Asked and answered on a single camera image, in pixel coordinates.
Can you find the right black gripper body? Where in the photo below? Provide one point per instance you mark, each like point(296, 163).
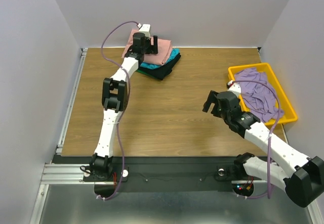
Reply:
point(218, 102)

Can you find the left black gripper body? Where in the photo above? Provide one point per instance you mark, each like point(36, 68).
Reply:
point(148, 48)

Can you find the pink t shirt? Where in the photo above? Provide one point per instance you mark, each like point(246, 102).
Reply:
point(164, 50)

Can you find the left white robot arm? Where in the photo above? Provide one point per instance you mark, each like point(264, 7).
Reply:
point(115, 97)

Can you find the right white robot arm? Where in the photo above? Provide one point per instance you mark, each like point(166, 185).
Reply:
point(300, 176)

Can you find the folded cyan t shirt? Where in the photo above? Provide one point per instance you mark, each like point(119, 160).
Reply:
point(173, 54)

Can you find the folded green t shirt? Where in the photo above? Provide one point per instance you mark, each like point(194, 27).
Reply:
point(144, 73)

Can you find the purple t shirt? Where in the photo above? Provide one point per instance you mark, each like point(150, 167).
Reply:
point(258, 94)

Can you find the folded black t shirt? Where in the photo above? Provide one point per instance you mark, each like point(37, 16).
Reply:
point(163, 71)

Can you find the yellow plastic tray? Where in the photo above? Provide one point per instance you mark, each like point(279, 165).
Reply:
point(282, 99)

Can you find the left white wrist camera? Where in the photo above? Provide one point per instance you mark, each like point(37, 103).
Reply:
point(145, 29)

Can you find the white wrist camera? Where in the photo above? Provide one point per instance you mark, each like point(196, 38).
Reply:
point(234, 87)
point(145, 29)

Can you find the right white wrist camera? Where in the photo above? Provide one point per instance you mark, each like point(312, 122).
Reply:
point(234, 87)

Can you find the left aluminium rail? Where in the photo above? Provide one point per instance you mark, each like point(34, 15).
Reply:
point(64, 128)

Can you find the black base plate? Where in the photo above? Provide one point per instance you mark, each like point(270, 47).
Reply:
point(165, 174)

